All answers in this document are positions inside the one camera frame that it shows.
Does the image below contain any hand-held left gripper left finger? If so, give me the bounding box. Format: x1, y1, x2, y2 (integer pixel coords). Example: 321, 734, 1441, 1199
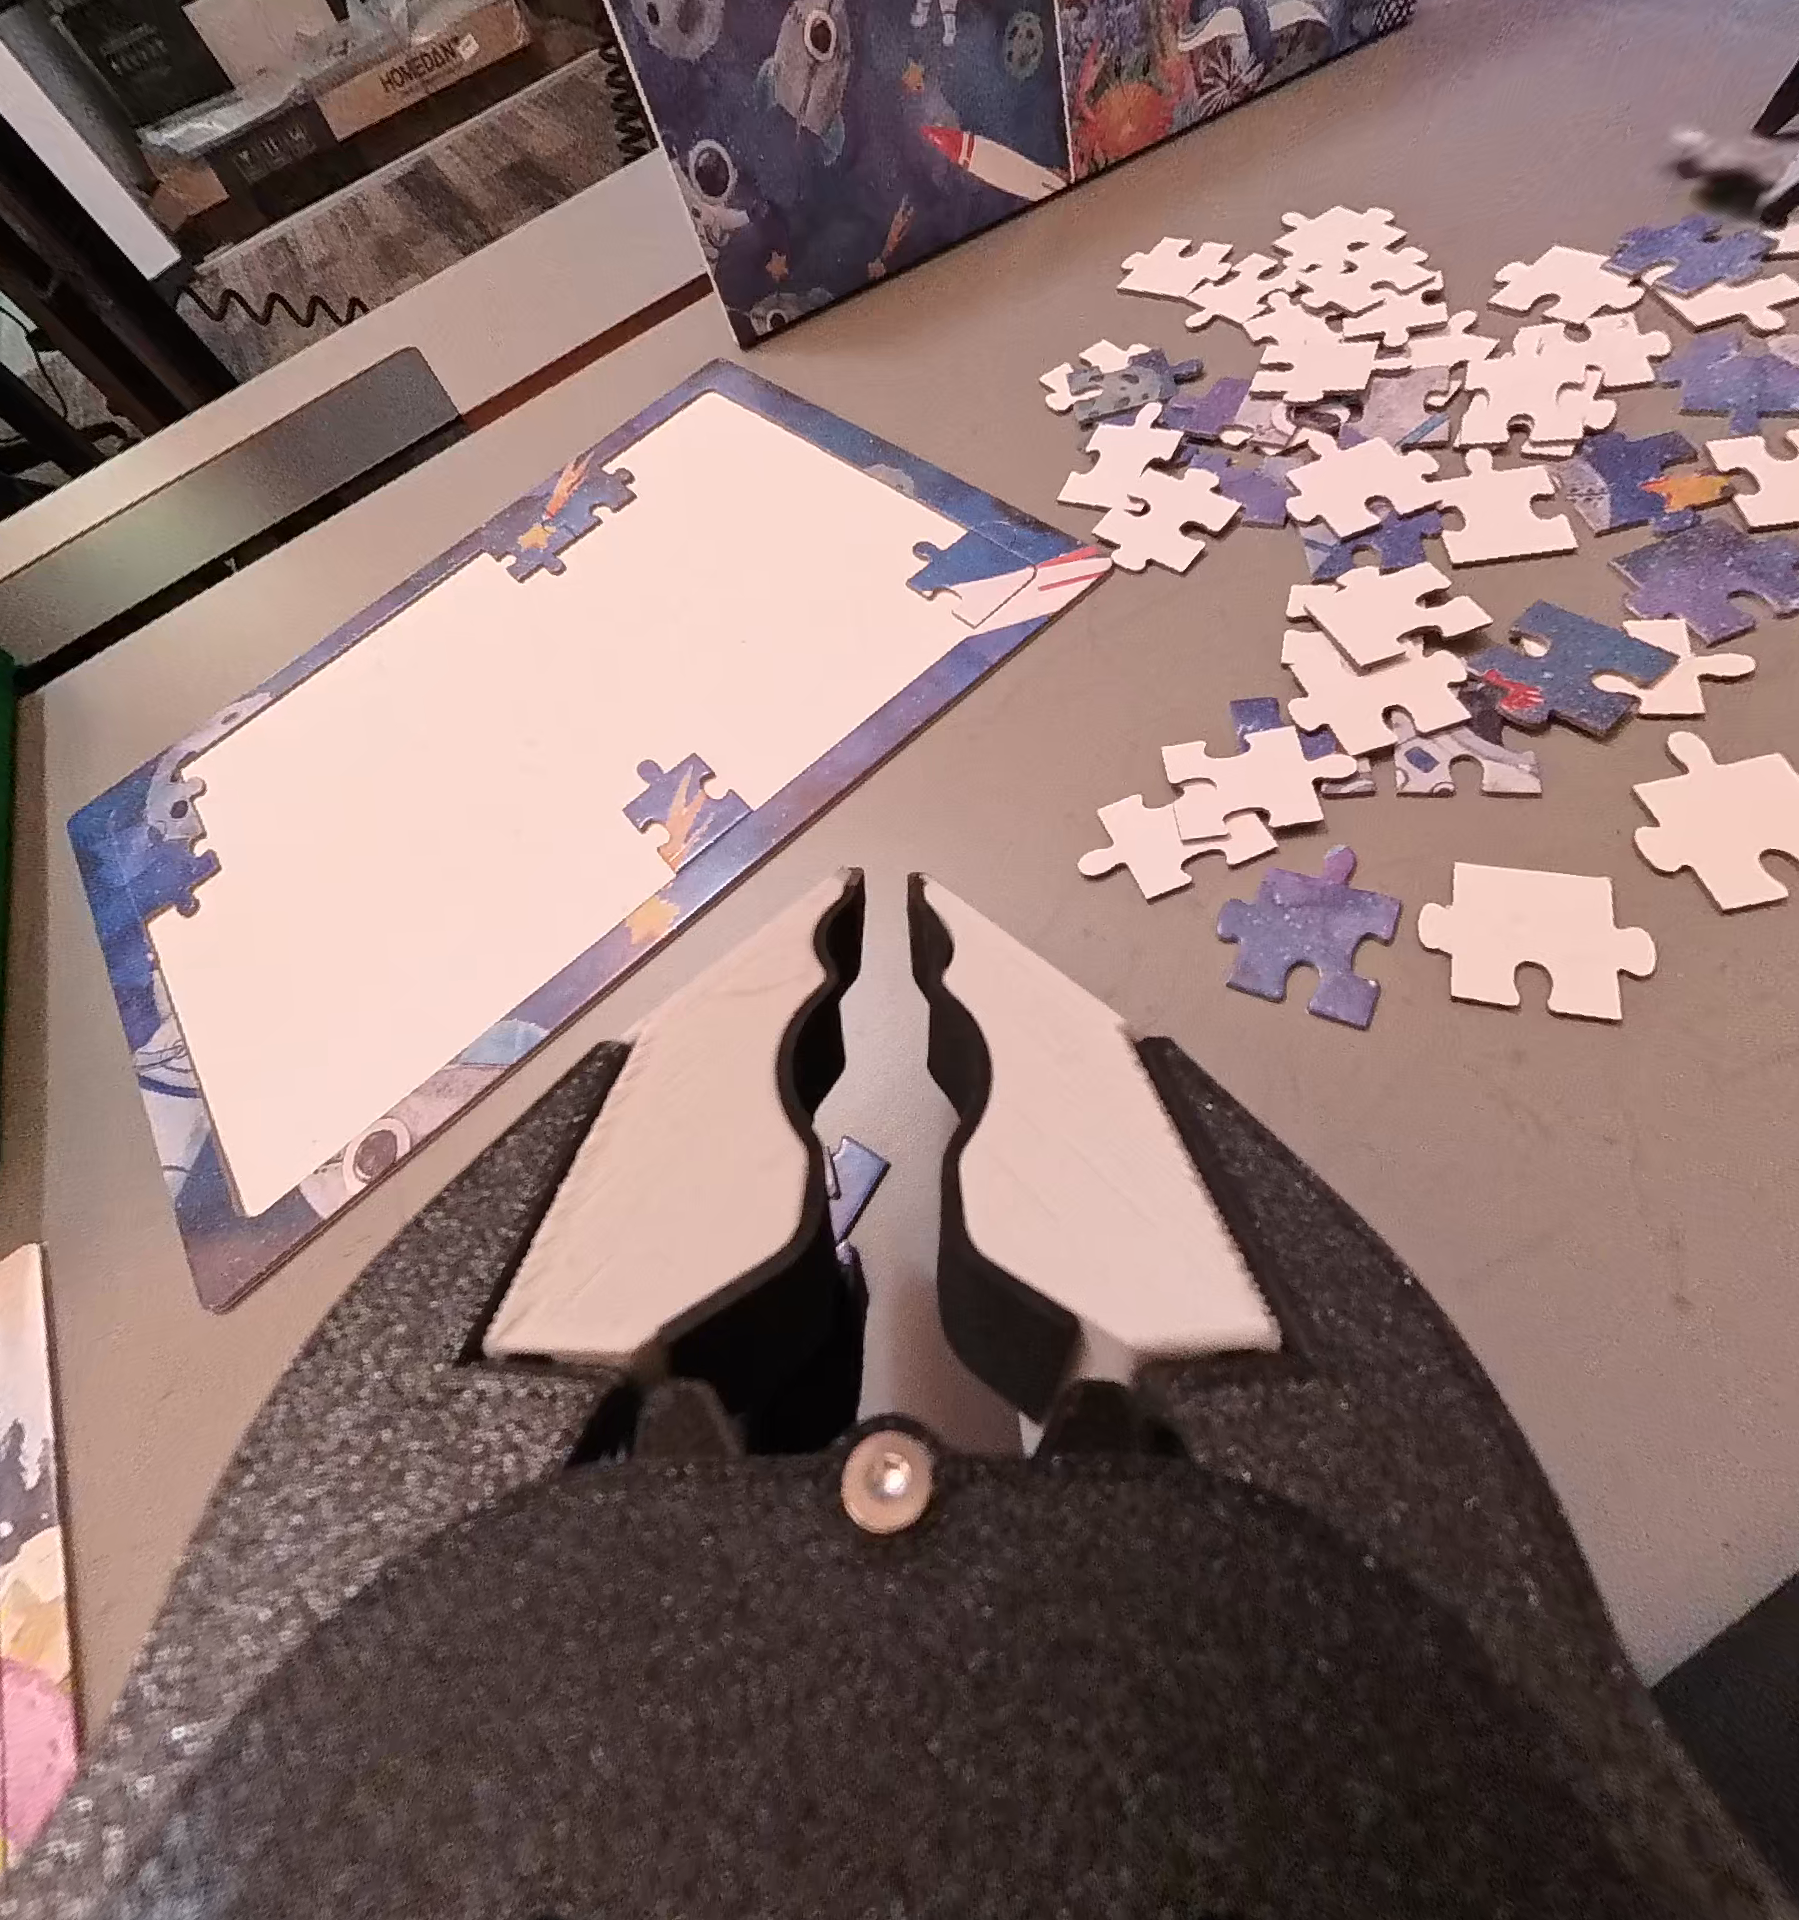
481, 867, 867, 1413

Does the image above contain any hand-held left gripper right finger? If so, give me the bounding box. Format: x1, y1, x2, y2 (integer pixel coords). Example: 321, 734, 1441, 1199
905, 872, 1281, 1425

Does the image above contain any blue framed puzzle board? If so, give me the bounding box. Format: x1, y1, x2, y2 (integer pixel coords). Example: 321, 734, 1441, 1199
66, 356, 1115, 1313

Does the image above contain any plain blue puzzle piece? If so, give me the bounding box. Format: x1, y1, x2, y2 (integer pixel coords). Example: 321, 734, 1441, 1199
129, 834, 229, 923

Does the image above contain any pile of jigsaw puzzle pieces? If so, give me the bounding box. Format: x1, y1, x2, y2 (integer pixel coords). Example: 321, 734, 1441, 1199
1041, 202, 1799, 1041

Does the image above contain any blue white puzzle piece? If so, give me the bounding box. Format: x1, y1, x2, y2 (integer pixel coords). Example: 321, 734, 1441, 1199
909, 530, 1045, 630

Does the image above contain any blue star puzzle piece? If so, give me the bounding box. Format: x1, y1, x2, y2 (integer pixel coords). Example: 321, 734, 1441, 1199
485, 507, 575, 584

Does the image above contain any grey desk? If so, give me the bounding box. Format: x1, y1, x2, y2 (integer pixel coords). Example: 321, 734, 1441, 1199
0, 0, 1799, 1729

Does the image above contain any dark grey desk flap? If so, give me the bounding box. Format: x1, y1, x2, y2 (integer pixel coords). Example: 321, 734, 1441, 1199
0, 345, 469, 673

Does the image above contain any blue starry puzzle piece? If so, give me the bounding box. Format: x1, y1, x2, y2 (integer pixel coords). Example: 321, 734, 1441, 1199
823, 1137, 895, 1248

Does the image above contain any illustrated puzzle box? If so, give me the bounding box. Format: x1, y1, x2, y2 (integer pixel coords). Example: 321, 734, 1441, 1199
603, 0, 1421, 353

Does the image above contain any flat cardboard box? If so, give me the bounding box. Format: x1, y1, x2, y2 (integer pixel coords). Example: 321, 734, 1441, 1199
311, 0, 535, 140

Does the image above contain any white board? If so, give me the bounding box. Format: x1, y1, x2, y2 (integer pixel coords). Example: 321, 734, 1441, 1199
0, 27, 191, 283

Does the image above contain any black coiled cable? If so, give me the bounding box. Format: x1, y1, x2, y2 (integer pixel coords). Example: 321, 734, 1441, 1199
175, 283, 333, 331

